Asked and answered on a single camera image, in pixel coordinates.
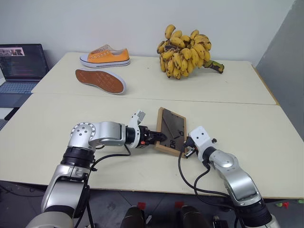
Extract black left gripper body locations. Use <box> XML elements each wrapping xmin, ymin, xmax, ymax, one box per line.
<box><xmin>138</xmin><ymin>125</ymin><xmax>155</xmax><ymax>148</ymax></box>

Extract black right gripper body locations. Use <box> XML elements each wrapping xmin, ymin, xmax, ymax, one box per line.
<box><xmin>185</xmin><ymin>136</ymin><xmax>198</xmax><ymax>159</ymax></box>

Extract wooden picture frame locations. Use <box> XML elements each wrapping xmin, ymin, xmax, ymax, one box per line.
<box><xmin>154</xmin><ymin>106</ymin><xmax>188</xmax><ymax>158</ymax></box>

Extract dark rounded shape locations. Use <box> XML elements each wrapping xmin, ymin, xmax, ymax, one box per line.
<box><xmin>177</xmin><ymin>205</ymin><xmax>210</xmax><ymax>228</ymax></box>
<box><xmin>120</xmin><ymin>206</ymin><xmax>146</xmax><ymax>228</ymax></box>

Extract orange canvas sneaker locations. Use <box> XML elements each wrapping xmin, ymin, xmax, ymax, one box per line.
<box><xmin>79</xmin><ymin>44</ymin><xmax>131</xmax><ymax>67</ymax></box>
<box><xmin>75</xmin><ymin>68</ymin><xmax>127</xmax><ymax>95</ymax></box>

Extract yellow banana bunch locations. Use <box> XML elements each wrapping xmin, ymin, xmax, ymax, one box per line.
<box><xmin>156</xmin><ymin>24</ymin><xmax>225</xmax><ymax>80</ymax></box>

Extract red and green floor clutter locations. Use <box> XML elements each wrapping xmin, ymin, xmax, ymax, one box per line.
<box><xmin>275</xmin><ymin>199</ymin><xmax>304</xmax><ymax>210</ymax></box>

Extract grey partition panel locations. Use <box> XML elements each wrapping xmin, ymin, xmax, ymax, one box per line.
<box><xmin>255</xmin><ymin>0</ymin><xmax>304</xmax><ymax>141</ymax></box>

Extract grey open laptop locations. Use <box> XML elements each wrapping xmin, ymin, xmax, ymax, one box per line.
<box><xmin>0</xmin><ymin>43</ymin><xmax>50</xmax><ymax>101</ymax></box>

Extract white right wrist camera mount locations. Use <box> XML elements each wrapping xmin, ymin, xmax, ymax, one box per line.
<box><xmin>188</xmin><ymin>125</ymin><xmax>217</xmax><ymax>162</ymax></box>

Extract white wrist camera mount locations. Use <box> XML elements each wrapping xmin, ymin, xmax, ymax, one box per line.
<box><xmin>128</xmin><ymin>109</ymin><xmax>146</xmax><ymax>149</ymax></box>
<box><xmin>188</xmin><ymin>125</ymin><xmax>217</xmax><ymax>162</ymax></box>

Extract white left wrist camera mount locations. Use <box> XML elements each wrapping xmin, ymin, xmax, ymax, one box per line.
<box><xmin>128</xmin><ymin>109</ymin><xmax>146</xmax><ymax>149</ymax></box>

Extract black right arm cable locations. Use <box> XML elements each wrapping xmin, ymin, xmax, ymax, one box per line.
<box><xmin>178</xmin><ymin>151</ymin><xmax>238</xmax><ymax>212</ymax></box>

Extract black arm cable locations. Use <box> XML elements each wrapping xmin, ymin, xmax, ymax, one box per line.
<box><xmin>78</xmin><ymin>144</ymin><xmax>132</xmax><ymax>228</ymax></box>
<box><xmin>178</xmin><ymin>151</ymin><xmax>238</xmax><ymax>212</ymax></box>

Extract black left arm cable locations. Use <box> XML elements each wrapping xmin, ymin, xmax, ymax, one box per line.
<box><xmin>78</xmin><ymin>144</ymin><xmax>132</xmax><ymax>228</ymax></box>

